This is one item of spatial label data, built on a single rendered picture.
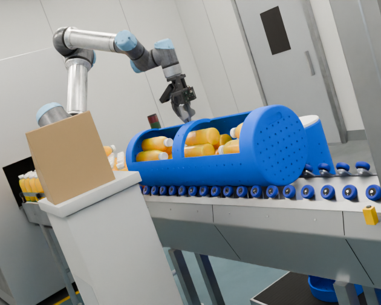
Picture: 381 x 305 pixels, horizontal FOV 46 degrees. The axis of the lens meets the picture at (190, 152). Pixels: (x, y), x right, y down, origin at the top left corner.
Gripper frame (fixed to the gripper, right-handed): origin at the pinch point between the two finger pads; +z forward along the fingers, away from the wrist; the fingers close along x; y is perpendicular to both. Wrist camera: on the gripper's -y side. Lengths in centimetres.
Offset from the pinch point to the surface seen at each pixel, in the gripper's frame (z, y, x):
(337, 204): 30, 73, -11
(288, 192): 27, 55, -11
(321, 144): 31, 23, 52
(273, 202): 30, 47, -11
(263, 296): 108, -25, 29
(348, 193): 27, 77, -11
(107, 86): -36, -445, 211
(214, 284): 89, -33, 7
